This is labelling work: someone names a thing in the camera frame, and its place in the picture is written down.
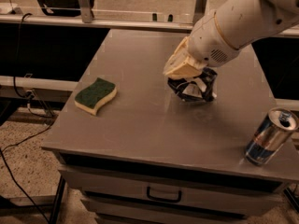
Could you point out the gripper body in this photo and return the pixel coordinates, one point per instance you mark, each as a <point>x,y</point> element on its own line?
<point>207,41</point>

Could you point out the blue chip bag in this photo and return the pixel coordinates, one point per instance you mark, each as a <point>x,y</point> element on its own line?
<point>195,89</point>

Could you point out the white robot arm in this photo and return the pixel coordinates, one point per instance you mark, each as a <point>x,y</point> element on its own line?
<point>222,33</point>

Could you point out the green and yellow sponge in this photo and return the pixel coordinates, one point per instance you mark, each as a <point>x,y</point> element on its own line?
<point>92,98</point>

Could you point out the grey drawer cabinet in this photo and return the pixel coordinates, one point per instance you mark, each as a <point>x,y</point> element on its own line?
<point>147,137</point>

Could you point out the silver blue energy drink can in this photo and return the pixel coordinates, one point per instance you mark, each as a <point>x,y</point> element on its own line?
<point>276,128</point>

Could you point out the metal rail frame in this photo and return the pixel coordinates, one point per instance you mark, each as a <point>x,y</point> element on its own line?
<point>167,14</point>

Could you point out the black drawer handle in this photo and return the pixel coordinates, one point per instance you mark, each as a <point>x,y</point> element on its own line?
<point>163,196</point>

